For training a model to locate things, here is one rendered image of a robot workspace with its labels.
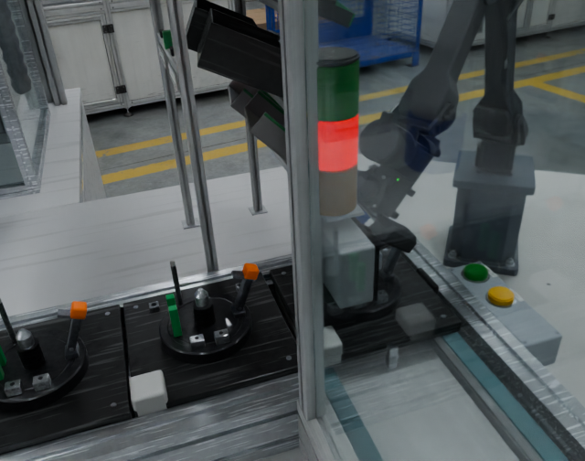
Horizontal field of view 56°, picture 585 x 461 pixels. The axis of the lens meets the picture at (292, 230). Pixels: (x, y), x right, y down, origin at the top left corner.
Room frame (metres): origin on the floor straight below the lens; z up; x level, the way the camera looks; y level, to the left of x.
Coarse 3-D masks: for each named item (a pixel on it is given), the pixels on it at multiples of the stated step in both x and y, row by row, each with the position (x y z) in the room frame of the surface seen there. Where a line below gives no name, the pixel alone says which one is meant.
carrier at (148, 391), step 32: (192, 288) 0.76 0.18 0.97; (224, 288) 0.75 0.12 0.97; (256, 288) 0.75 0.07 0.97; (128, 320) 0.68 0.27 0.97; (160, 320) 0.68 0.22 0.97; (192, 320) 0.65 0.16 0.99; (224, 320) 0.65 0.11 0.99; (256, 320) 0.67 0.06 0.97; (128, 352) 0.61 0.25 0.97; (160, 352) 0.61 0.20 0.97; (192, 352) 0.58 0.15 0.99; (224, 352) 0.59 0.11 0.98; (256, 352) 0.60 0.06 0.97; (288, 352) 0.59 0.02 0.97; (160, 384) 0.53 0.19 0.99; (192, 384) 0.54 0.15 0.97; (224, 384) 0.54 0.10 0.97
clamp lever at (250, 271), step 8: (248, 264) 0.67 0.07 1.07; (232, 272) 0.67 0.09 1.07; (240, 272) 0.67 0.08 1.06; (248, 272) 0.66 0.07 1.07; (256, 272) 0.66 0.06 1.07; (248, 280) 0.66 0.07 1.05; (240, 288) 0.67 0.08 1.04; (248, 288) 0.66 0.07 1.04; (240, 296) 0.66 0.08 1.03; (240, 304) 0.66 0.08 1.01
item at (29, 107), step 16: (16, 16) 1.98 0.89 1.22; (0, 32) 1.60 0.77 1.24; (16, 32) 1.88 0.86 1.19; (0, 48) 1.52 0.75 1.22; (16, 80) 1.62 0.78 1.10; (32, 80) 1.91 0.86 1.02; (16, 96) 1.55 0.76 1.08; (32, 96) 1.82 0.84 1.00; (0, 112) 1.38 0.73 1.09; (16, 112) 1.48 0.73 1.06; (32, 112) 1.73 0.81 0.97; (0, 128) 1.38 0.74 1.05; (32, 128) 1.64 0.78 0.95; (0, 144) 1.37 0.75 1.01; (32, 144) 1.56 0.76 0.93; (0, 160) 1.37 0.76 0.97; (16, 160) 1.38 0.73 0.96; (32, 160) 1.48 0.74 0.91; (0, 176) 1.37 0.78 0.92; (16, 176) 1.38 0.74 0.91
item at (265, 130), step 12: (264, 96) 1.05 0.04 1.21; (252, 108) 1.04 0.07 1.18; (264, 108) 1.05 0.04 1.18; (276, 108) 1.05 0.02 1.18; (252, 120) 0.99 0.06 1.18; (264, 120) 0.92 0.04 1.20; (276, 120) 1.05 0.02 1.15; (252, 132) 0.92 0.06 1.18; (264, 132) 0.92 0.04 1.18; (276, 132) 0.92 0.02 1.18; (276, 144) 0.92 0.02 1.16
